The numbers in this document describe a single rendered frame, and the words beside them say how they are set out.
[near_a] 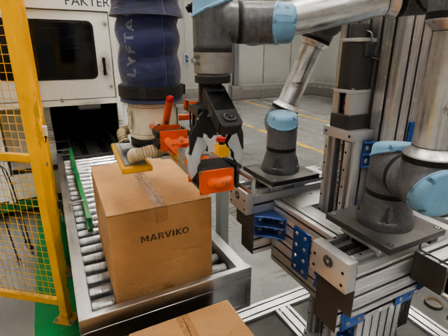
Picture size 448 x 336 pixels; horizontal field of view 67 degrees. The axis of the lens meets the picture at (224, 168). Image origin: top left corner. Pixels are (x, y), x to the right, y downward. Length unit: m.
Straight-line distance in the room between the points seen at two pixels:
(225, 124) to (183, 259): 0.91
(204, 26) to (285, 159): 0.77
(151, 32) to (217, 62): 0.53
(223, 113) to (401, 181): 0.45
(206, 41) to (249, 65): 10.88
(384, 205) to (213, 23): 0.63
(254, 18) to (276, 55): 11.43
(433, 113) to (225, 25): 0.46
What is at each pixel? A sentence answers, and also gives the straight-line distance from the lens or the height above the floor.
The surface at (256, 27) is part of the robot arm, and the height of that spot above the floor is 1.53.
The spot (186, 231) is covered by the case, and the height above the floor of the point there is 0.82.
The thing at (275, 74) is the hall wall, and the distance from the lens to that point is 12.12.
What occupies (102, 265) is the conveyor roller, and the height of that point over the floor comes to 0.54.
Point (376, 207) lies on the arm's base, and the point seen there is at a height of 1.10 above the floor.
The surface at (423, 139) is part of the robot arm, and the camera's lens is 0.84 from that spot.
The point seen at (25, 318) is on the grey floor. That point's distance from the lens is 2.49.
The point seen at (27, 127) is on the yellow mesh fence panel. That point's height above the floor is 1.15.
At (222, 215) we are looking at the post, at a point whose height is 0.57.
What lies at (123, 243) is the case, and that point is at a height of 0.83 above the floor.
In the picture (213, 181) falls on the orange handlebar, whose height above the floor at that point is 1.25.
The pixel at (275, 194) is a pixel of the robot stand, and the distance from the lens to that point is 1.34.
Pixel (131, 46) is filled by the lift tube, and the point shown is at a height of 1.51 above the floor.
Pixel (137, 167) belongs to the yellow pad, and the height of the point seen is 1.14.
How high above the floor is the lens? 1.49
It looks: 19 degrees down
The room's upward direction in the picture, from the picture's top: straight up
